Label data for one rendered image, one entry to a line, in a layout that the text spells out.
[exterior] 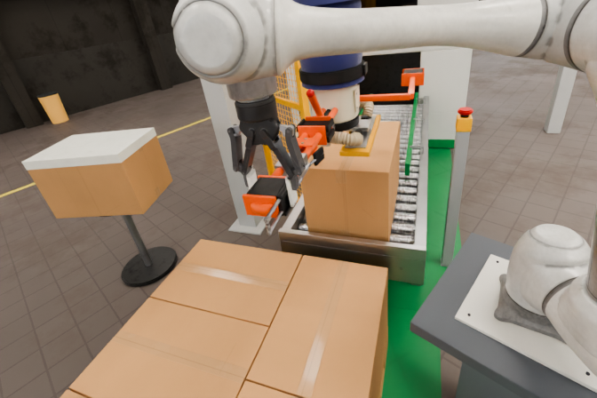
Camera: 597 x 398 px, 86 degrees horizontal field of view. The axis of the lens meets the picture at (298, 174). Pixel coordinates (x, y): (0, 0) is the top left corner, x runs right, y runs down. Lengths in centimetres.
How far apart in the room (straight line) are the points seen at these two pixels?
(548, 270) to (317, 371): 74
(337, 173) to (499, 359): 83
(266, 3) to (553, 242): 85
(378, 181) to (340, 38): 103
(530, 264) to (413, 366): 103
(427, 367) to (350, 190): 95
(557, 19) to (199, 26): 53
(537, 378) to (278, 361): 74
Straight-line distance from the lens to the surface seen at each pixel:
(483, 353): 107
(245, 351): 132
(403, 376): 186
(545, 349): 112
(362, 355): 126
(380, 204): 146
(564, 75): 427
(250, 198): 65
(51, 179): 234
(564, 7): 67
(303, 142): 85
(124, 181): 206
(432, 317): 111
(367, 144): 111
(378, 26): 46
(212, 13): 35
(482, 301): 117
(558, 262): 99
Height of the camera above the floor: 162
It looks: 28 degrees down
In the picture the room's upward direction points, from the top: 8 degrees counter-clockwise
